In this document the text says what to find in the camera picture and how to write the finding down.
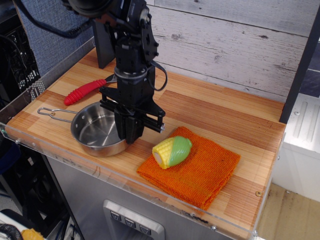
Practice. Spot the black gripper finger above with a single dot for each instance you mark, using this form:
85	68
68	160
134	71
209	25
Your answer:
120	122
134	128

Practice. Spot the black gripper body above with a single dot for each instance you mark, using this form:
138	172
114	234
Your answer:
133	97

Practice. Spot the stainless steel pot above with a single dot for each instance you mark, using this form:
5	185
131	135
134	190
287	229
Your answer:
93	127

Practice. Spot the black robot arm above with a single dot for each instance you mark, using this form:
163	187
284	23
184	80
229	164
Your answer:
130	30

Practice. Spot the orange knitted cloth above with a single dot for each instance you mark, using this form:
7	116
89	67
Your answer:
200	177

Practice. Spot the toy corn cob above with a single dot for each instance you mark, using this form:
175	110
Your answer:
172	151

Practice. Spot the silver button control panel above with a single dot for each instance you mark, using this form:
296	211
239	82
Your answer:
133	221

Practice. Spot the clear acrylic table guard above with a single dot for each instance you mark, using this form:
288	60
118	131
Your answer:
243	123

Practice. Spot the yellow object with black mesh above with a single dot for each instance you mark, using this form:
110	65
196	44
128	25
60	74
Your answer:
10	232

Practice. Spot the red handled fork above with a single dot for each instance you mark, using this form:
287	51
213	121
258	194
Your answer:
80	92

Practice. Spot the black left upright post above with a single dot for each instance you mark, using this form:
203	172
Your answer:
103	44

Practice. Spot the black upright post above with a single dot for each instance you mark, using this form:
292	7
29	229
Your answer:
304	63
103	44

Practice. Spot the black right upright post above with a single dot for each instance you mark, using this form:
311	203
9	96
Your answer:
304	63

